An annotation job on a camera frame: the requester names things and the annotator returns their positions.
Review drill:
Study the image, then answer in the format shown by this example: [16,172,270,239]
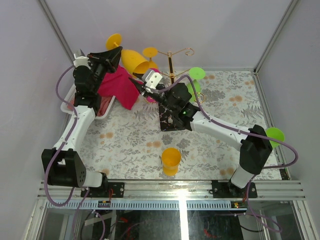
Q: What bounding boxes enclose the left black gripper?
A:
[85,46,121,94]

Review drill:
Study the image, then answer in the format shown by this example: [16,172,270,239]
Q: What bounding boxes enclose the orange plastic wine glass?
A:
[142,47,158,69]

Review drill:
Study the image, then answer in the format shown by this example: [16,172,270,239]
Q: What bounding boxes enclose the green wine glass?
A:
[265,127,285,149]
[187,67,206,102]

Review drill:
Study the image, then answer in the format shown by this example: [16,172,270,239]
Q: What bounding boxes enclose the magenta plastic wine glass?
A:
[146,96,156,104]

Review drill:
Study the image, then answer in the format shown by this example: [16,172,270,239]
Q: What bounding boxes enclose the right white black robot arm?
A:
[130,69,273,198]

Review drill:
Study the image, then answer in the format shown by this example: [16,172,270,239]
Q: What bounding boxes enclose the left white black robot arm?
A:
[41,46,123,198]

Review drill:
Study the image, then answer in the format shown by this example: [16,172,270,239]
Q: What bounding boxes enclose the gold wine glass rack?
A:
[157,47,206,132]

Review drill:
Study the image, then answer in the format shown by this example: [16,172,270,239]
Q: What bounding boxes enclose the orange wine glass front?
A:
[161,147,182,177]

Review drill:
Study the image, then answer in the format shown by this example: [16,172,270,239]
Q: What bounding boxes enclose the magenta cloth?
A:
[98,66,140,110]

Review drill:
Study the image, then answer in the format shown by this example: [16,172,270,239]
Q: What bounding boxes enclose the pink cloth in basket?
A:
[97,96,113,117]

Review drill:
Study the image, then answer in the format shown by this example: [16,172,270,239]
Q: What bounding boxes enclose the floral table mat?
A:
[79,71,266,180]

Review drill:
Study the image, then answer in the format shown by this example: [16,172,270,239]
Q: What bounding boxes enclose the white plastic basket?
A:
[60,83,116,119]

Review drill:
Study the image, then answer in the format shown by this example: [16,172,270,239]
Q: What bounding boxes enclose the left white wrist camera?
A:
[73,49,89,68]

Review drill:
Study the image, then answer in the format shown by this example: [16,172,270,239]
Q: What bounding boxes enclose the aluminium mounting rail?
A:
[37,179,306,201]

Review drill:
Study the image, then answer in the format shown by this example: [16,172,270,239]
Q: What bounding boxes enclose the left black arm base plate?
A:
[87,180,125,200]

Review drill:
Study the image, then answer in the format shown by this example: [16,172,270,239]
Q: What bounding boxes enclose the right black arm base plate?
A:
[211,180,258,199]

